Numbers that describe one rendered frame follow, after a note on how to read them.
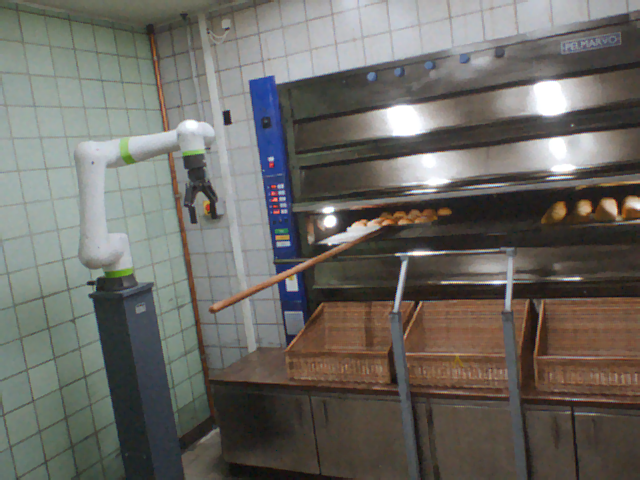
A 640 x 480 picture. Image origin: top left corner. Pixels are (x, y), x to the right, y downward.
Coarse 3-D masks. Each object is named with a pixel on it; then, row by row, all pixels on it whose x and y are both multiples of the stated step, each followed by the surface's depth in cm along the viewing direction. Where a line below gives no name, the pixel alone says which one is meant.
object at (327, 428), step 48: (240, 384) 308; (288, 384) 294; (336, 384) 285; (384, 384) 278; (528, 384) 255; (240, 432) 314; (288, 432) 300; (336, 432) 287; (384, 432) 276; (432, 432) 266; (480, 432) 256; (528, 432) 246; (576, 432) 237; (624, 432) 230
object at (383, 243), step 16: (624, 224) 270; (368, 240) 328; (384, 240) 320; (400, 240) 315; (416, 240) 311; (432, 240) 307; (448, 240) 304; (464, 240) 300; (480, 240) 296; (496, 240) 293; (512, 240) 290
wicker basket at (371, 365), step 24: (336, 312) 333; (360, 312) 327; (384, 312) 321; (408, 312) 305; (312, 336) 324; (336, 336) 332; (360, 336) 326; (384, 336) 319; (288, 360) 298; (312, 360) 292; (336, 360) 287; (360, 360) 281; (384, 360) 276
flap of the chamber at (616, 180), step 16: (624, 176) 251; (464, 192) 281; (480, 192) 278; (496, 192) 275; (512, 192) 274; (528, 192) 279; (544, 192) 284; (304, 208) 320; (320, 208) 316; (336, 208) 313; (352, 208) 319
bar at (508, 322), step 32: (352, 256) 287; (384, 256) 280; (416, 256) 273; (448, 256) 267; (512, 256) 253; (512, 288) 246; (512, 320) 236; (512, 352) 238; (512, 384) 240; (512, 416) 242; (416, 448) 267
